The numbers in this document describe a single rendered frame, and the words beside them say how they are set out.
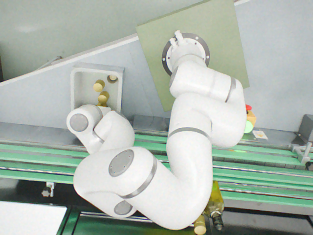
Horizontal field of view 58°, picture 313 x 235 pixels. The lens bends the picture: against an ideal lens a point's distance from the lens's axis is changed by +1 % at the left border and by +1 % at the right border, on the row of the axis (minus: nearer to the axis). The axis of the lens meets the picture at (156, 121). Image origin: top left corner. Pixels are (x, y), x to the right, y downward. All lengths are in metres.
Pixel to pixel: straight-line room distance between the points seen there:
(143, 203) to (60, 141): 0.68
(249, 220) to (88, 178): 0.82
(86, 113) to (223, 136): 0.38
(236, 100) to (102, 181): 0.34
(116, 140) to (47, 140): 0.47
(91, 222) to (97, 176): 0.56
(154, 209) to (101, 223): 0.57
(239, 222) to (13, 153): 0.86
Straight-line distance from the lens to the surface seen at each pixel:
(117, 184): 0.43
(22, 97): 1.19
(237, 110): 0.60
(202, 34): 0.93
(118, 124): 0.71
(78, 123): 0.78
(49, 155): 1.06
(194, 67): 0.65
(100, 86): 1.01
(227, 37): 0.95
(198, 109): 0.55
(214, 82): 0.65
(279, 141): 1.12
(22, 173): 1.11
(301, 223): 1.30
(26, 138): 1.13
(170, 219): 0.49
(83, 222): 1.03
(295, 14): 1.11
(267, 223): 1.23
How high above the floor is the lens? 1.76
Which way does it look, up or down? 65 degrees down
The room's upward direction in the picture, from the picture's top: 179 degrees counter-clockwise
